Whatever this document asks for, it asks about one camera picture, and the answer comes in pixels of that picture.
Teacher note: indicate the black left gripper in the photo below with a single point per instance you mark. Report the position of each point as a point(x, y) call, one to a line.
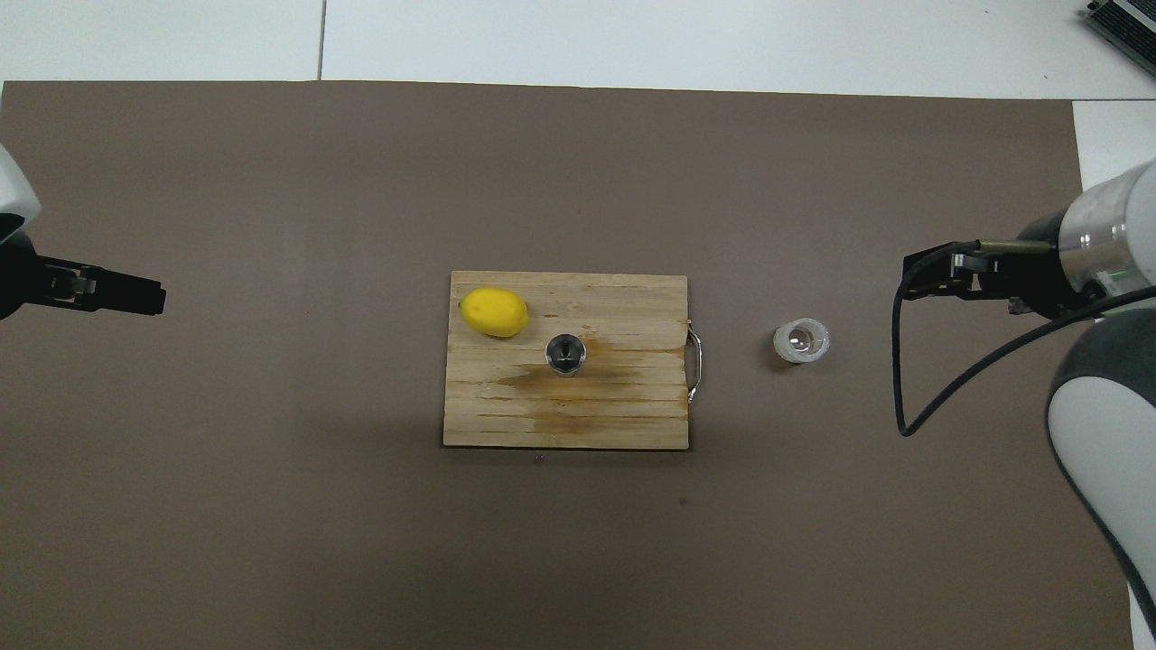
point(16, 280)

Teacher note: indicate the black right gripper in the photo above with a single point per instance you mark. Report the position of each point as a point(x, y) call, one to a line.
point(1039, 275)

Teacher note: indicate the small clear glass cup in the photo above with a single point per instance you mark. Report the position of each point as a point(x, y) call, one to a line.
point(801, 340)

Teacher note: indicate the steel double jigger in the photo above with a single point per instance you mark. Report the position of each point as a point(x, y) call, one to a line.
point(565, 354)

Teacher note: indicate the brown table mat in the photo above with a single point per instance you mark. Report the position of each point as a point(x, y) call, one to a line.
point(226, 451)

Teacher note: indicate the grey ribbed metal device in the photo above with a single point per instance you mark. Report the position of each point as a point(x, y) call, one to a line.
point(1129, 23)

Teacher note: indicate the wooden cutting board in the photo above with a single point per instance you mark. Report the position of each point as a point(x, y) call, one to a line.
point(623, 307)

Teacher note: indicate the yellow lemon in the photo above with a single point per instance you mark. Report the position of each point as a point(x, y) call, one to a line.
point(494, 312)

